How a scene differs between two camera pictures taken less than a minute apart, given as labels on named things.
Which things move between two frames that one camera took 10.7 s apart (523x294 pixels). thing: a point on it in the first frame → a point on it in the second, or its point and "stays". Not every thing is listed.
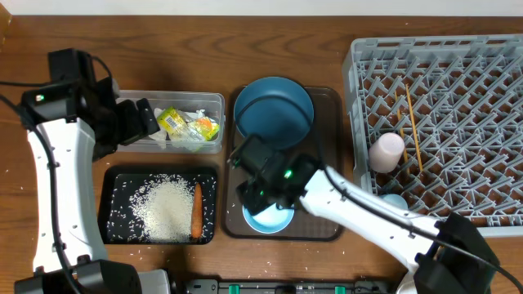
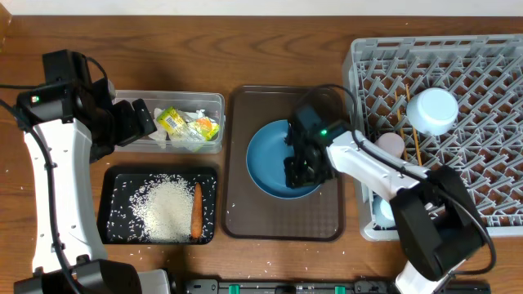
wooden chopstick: (402, 131) stays
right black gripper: (249, 198) → (295, 179)
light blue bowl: (270, 220) → (433, 111)
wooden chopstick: (413, 126) stays
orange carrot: (197, 213) stays
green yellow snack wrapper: (199, 129) stays
